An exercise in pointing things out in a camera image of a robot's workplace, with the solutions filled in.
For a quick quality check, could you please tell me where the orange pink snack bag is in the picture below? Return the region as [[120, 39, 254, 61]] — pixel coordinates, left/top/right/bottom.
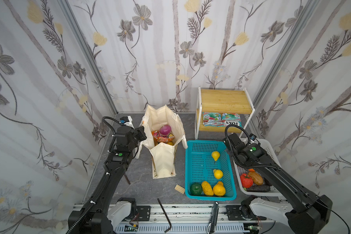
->
[[152, 131, 175, 143]]

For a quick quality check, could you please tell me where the purple onion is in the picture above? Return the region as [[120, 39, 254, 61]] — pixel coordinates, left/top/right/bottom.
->
[[159, 125, 172, 137]]

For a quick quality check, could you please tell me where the cream canvas grocery bag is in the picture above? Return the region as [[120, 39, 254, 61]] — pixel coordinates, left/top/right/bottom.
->
[[139, 105, 188, 179]]

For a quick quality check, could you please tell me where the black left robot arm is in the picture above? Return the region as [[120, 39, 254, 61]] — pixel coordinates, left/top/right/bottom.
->
[[67, 116, 147, 234]]

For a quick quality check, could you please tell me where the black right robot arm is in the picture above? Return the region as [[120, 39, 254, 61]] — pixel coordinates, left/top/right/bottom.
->
[[223, 129, 332, 234]]

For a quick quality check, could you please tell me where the Fox's candy bag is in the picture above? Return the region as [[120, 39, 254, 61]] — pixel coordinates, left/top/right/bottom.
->
[[203, 112, 242, 127]]

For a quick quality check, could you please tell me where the red tomato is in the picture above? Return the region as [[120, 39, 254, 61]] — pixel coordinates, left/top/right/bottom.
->
[[240, 174, 254, 188]]

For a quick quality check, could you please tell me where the brown potato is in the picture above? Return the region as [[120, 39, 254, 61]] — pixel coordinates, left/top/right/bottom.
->
[[248, 171, 264, 186]]

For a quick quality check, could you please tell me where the black hex key on floor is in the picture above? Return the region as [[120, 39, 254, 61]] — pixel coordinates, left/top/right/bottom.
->
[[124, 173, 131, 185]]

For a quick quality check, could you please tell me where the dark cucumber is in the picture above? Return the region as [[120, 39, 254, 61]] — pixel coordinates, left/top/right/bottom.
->
[[244, 185, 271, 193]]

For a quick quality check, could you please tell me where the yellow gourd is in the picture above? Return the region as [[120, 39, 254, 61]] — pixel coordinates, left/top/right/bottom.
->
[[213, 181, 226, 197]]

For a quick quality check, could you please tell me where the teal plastic basket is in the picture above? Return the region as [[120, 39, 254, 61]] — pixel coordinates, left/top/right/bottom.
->
[[185, 140, 237, 201]]

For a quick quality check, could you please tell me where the yellow corn cob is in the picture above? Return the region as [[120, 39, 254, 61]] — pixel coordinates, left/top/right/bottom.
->
[[201, 181, 214, 197]]

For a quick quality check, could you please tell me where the green bell pepper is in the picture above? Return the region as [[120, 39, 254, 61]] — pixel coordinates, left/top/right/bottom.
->
[[190, 183, 203, 196]]

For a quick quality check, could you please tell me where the white wooden two-tier shelf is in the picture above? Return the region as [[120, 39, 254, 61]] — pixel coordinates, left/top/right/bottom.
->
[[195, 87, 255, 139]]

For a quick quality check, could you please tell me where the small wooden block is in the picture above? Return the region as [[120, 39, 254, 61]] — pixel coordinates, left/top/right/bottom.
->
[[175, 184, 185, 194]]

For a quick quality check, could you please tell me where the black metal cylinder tool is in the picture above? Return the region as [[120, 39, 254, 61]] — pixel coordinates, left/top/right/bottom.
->
[[207, 201, 219, 234]]

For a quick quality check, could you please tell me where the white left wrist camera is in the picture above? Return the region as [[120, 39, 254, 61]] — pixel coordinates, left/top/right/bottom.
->
[[120, 116, 134, 128]]

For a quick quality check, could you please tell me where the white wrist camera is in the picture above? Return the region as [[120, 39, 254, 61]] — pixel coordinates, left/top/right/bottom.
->
[[249, 133, 256, 142], [120, 116, 134, 128]]

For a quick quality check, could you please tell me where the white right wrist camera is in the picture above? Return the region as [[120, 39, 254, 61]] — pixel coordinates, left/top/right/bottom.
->
[[249, 133, 256, 142]]

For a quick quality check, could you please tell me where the black hex key on rail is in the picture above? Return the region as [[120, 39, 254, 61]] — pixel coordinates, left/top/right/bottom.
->
[[157, 198, 172, 234]]

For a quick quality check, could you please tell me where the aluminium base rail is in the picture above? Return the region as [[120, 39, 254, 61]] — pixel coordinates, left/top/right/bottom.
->
[[64, 203, 314, 234]]

